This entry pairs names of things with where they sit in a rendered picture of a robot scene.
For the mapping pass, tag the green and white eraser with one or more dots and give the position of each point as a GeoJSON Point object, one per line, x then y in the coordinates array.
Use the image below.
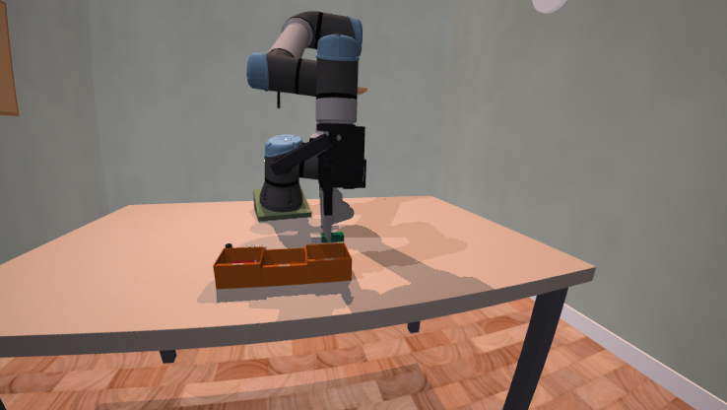
{"type": "Point", "coordinates": [320, 238]}

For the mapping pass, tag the orange rack of bins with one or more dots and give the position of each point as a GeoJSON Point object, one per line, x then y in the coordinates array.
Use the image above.
{"type": "Point", "coordinates": [266, 273]}

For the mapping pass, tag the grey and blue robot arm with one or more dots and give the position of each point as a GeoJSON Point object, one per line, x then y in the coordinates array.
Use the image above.
{"type": "Point", "coordinates": [331, 79]}

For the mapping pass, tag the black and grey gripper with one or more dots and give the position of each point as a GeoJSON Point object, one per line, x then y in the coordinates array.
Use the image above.
{"type": "Point", "coordinates": [334, 174]}

